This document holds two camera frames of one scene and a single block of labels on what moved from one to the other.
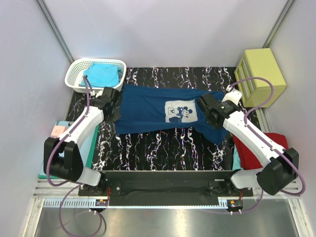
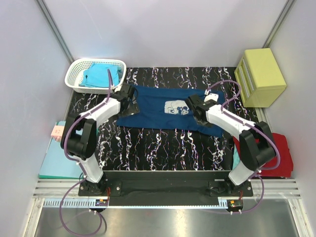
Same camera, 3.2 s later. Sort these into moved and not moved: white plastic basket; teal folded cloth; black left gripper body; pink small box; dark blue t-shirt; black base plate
Moved: dark blue t-shirt; black left gripper body
Not moved: black base plate; teal folded cloth; pink small box; white plastic basket
